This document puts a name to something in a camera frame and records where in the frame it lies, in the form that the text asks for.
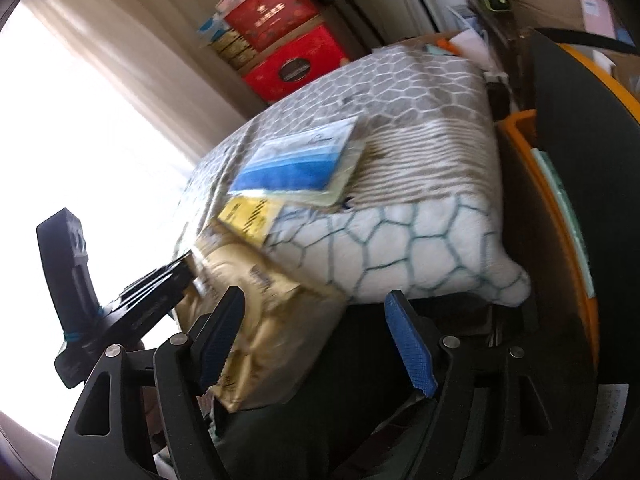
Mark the beige curtain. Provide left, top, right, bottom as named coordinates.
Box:
left=20, top=0, right=251, bottom=171

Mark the white paper bag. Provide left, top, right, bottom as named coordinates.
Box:
left=450, top=27, right=493, bottom=66

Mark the yellow packet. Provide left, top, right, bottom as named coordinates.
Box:
left=216, top=195, right=286, bottom=248

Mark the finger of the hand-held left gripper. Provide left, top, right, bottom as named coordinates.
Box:
left=122, top=255, right=192, bottom=302
left=100, top=272, right=194, bottom=344

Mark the red gift box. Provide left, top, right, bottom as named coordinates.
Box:
left=241, top=24, right=351, bottom=106

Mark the pale green book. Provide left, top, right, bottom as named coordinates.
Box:
left=531, top=147, right=598, bottom=301

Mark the blue tissue pack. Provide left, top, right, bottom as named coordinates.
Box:
left=196, top=15, right=226, bottom=41

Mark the pink flat box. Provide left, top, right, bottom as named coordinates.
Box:
left=579, top=0, right=616, bottom=41

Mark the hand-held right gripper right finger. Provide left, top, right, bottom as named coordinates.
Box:
left=385, top=290, right=581, bottom=480

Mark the large cardboard box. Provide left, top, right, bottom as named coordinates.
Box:
left=522, top=27, right=640, bottom=396

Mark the blue face mask pack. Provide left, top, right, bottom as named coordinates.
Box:
left=227, top=116, right=366, bottom=208

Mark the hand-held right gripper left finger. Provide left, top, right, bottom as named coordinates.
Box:
left=50, top=286, right=246, bottom=480

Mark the orange bordered leaflet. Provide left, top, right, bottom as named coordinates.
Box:
left=592, top=384, right=631, bottom=466

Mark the orange plastic crate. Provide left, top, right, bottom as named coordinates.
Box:
left=497, top=109, right=601, bottom=376

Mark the gold tea box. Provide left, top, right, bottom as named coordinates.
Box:
left=215, top=37, right=251, bottom=59
left=207, top=27, right=241, bottom=48
left=227, top=47, right=261, bottom=71

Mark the orange box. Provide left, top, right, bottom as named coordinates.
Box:
left=557, top=42, right=640, bottom=121

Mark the patterned grey blanket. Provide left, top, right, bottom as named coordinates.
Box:
left=172, top=42, right=532, bottom=306

